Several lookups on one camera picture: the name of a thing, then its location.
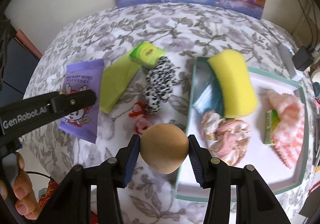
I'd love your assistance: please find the floral pink scrunchie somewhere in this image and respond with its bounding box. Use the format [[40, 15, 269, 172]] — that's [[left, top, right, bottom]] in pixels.
[[201, 110, 251, 166]]

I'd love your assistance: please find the purple baby wipes pack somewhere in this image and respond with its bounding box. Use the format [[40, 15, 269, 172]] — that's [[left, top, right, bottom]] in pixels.
[[59, 59, 104, 143]]

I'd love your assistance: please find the beige makeup sponge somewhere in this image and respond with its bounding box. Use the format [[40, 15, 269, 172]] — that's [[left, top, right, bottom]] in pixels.
[[140, 123, 189, 174]]

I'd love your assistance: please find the green cloth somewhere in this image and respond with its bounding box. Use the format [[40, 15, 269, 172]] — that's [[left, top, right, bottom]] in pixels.
[[99, 52, 141, 114]]

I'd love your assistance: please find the blue face mask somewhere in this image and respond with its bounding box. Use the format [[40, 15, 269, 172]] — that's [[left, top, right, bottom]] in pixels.
[[191, 62, 225, 116]]

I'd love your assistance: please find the yellow green sponge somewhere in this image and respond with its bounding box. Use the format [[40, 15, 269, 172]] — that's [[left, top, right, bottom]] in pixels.
[[207, 49, 258, 118]]

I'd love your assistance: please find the green wet wipes pack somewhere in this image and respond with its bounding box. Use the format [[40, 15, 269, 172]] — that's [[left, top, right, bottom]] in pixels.
[[264, 109, 280, 146]]

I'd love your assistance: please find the pink fluffy towel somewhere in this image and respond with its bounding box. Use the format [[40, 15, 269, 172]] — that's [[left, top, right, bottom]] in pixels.
[[266, 90, 305, 168]]

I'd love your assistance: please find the green tissue pack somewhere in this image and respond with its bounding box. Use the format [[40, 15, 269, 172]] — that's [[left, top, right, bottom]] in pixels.
[[129, 41, 167, 69]]

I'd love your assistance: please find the black white patterned scrunchie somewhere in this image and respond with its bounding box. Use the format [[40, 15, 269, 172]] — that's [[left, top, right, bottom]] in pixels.
[[143, 56, 177, 113]]

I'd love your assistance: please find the person's left hand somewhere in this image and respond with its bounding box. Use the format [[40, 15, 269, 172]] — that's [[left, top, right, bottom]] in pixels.
[[12, 152, 42, 220]]

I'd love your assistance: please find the teal white tray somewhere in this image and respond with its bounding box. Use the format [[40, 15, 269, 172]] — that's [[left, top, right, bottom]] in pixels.
[[185, 57, 309, 194]]

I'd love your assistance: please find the floral grey blanket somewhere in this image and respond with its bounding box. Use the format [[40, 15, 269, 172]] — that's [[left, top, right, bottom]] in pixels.
[[22, 2, 318, 224]]

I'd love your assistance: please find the white power strip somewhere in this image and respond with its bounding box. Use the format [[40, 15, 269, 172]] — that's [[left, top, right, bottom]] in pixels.
[[278, 44, 304, 82]]

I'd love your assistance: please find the black power adapter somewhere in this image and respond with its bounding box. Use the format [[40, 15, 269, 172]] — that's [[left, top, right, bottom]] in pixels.
[[292, 46, 315, 71]]

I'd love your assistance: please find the pink red hair tie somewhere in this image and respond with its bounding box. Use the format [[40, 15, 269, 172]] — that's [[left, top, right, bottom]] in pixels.
[[128, 100, 152, 136]]

